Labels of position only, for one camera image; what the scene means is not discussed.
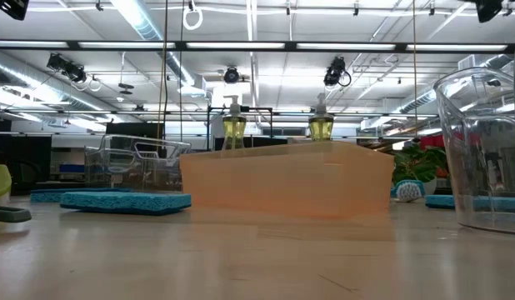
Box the black monitor screen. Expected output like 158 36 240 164
105 122 165 139

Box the green potted plant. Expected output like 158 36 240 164
391 142 451 198

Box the black mounted camera device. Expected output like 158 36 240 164
322 55 353 88
222 66 241 85
46 52 88 84

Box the LED light bar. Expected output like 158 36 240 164
0 39 515 54

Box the orange cloth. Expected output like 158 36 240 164
178 140 396 221

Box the clear plastic bin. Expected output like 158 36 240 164
432 66 515 236
83 132 193 193

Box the blue dish brush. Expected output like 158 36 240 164
390 179 426 204

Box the black cabinet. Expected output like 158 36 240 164
0 119 53 195

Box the blue kitchen sponge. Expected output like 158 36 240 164
424 193 515 214
30 187 132 204
59 190 193 217

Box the red background object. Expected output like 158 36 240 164
418 133 451 152

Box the yellow-green pump soap bottle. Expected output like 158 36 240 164
307 92 335 142
221 94 248 151

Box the white cable loop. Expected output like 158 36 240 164
182 5 204 32

